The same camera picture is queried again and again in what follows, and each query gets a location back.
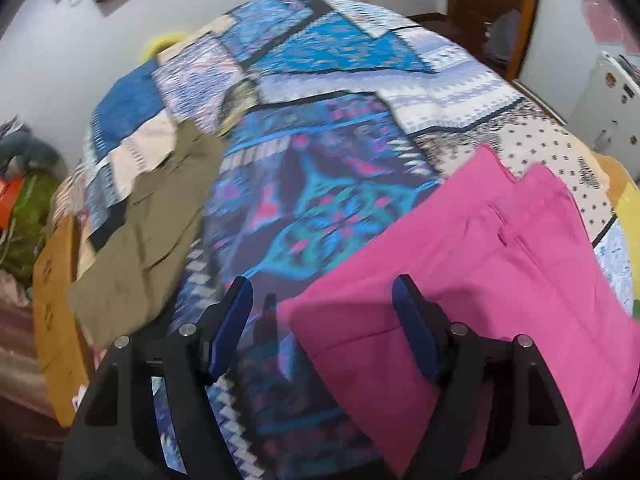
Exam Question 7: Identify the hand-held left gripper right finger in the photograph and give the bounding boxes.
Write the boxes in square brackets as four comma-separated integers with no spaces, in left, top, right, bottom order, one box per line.
[391,274,586,480]

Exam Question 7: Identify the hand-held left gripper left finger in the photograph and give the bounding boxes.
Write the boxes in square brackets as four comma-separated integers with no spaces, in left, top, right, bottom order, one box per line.
[57,276,254,480]

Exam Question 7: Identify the pink pants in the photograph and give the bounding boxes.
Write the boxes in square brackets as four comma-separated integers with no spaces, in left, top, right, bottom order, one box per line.
[277,144,640,478]

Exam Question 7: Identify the olive green pants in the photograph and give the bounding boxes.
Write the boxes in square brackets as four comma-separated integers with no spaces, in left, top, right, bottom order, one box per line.
[65,121,231,348]

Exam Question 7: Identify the patchwork patterned blanket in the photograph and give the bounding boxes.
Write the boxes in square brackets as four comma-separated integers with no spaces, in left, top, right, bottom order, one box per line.
[47,0,640,480]

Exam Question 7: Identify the striped pink sheet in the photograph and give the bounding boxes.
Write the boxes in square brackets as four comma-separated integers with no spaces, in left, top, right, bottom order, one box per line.
[49,161,94,222]

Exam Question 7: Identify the yellow bed sheet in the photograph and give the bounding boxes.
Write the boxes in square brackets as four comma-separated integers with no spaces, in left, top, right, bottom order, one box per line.
[592,152,640,318]

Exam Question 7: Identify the orange box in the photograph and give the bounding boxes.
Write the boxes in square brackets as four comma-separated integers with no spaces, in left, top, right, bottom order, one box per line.
[0,175,25,231]

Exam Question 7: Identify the grey plush toy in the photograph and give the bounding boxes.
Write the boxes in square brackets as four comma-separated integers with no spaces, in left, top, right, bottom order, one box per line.
[0,127,68,178]

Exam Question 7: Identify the white appliance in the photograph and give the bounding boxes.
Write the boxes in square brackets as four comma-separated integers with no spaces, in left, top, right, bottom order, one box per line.
[565,51,640,159]

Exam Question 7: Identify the yellow curved object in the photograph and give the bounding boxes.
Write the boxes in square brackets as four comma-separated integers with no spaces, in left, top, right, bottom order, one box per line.
[142,30,188,59]

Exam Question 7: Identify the grey hanging cloth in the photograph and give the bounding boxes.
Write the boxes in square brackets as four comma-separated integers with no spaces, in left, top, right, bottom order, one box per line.
[481,10,523,69]

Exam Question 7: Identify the frosted wardrobe sliding door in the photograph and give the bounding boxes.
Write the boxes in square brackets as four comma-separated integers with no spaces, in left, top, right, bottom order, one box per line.
[517,0,640,126]

